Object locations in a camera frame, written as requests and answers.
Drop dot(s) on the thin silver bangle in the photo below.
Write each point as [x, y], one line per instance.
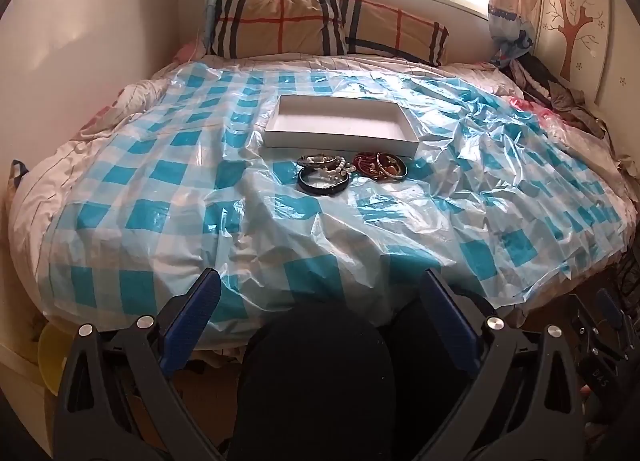
[315, 160]

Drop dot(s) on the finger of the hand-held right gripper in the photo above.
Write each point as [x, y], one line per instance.
[611, 308]
[585, 318]

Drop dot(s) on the blue checked plastic sheet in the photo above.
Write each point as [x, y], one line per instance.
[200, 201]

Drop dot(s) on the pink cloth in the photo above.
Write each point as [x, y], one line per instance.
[189, 50]

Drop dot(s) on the yellow plastic basin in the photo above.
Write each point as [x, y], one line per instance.
[50, 361]

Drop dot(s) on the plaid pillow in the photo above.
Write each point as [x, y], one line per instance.
[395, 28]
[270, 21]

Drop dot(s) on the pile of dark clothes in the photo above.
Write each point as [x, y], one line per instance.
[560, 91]

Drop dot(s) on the white cardboard box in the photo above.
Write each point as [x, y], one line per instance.
[340, 123]

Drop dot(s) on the cream panel with tree decal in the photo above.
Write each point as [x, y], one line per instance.
[575, 21]

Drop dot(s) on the black bangle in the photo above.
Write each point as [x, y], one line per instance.
[322, 186]

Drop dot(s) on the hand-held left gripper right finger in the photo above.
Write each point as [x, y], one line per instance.
[452, 326]

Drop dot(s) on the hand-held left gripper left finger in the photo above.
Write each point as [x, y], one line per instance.
[192, 321]

